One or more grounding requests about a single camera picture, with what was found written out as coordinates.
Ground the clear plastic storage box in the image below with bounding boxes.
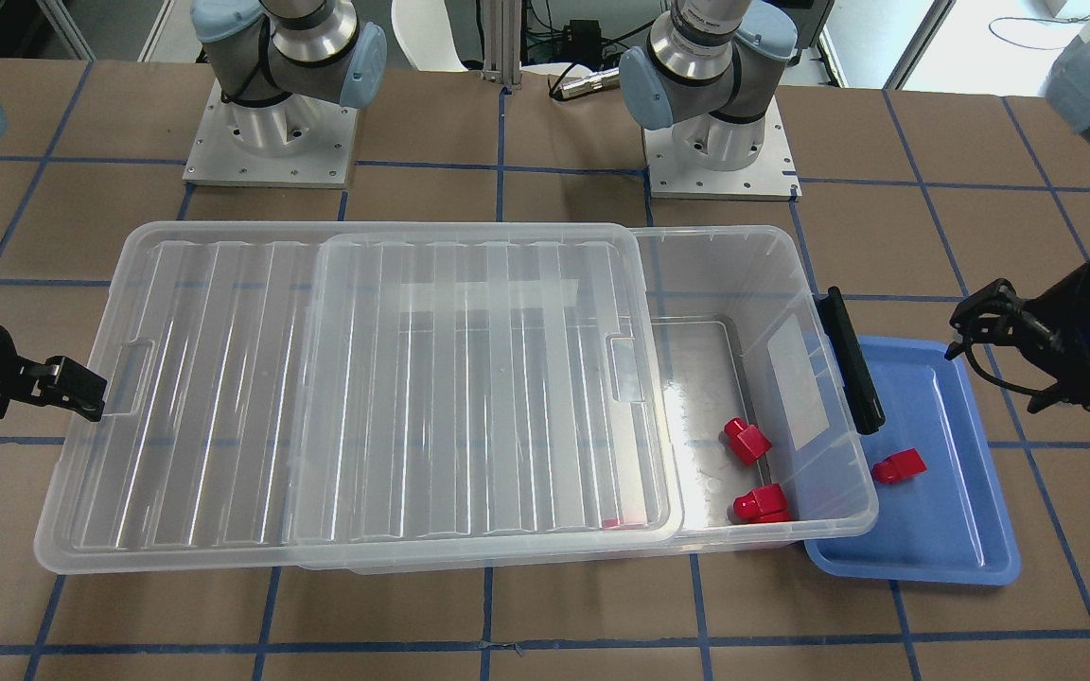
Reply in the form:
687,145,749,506
294,224,880,575

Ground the clear plastic box lid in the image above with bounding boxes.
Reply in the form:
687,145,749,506
34,221,685,574

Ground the black box latch handle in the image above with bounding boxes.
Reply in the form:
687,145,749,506
815,285,886,436

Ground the aluminium frame post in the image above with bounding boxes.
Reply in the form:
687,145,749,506
479,0,526,92

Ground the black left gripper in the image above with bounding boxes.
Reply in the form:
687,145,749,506
944,273,1090,414

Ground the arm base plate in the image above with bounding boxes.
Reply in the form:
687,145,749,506
642,97,803,200
183,81,360,189

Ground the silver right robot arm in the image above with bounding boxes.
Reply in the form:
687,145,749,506
0,1,391,445

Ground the red block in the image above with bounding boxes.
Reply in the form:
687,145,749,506
870,448,927,484
600,516,647,531
730,483,794,523
723,417,773,466

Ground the blue plastic tray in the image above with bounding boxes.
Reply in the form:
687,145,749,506
806,336,1022,586

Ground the white chair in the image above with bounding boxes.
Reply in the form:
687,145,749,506
391,1,467,73

